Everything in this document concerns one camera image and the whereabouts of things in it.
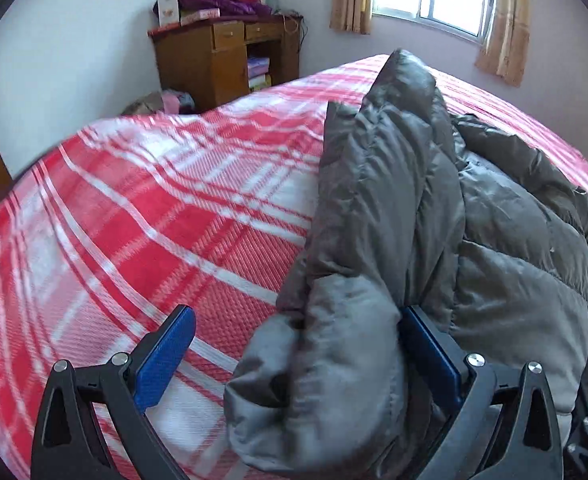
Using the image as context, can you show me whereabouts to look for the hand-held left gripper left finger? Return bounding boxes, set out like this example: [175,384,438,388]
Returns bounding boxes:
[30,304,197,480]

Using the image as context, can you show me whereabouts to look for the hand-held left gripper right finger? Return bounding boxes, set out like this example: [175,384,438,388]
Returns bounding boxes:
[400,305,566,480]

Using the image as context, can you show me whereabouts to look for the grey puffer jacket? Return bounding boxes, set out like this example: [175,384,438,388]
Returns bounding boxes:
[224,49,588,480]

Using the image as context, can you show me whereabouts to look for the pile of clothes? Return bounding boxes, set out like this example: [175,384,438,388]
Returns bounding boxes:
[122,89,197,117]

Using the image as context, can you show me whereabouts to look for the bed with red plaid sheet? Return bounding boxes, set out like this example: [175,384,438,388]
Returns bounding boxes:
[0,52,588,480]

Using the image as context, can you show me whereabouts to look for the brown wooden desk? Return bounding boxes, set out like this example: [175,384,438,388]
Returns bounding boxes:
[148,14,305,113]

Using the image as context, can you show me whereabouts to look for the flat pink box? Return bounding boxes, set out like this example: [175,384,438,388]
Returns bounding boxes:
[180,7,223,26]

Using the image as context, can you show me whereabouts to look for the white picture box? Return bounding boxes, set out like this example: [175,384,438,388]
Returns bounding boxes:
[155,0,182,29]

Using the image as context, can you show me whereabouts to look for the purple cloth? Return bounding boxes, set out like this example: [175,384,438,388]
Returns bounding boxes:
[176,0,275,19]

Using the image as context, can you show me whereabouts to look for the orange cable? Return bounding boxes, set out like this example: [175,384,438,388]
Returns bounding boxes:
[283,15,305,42]

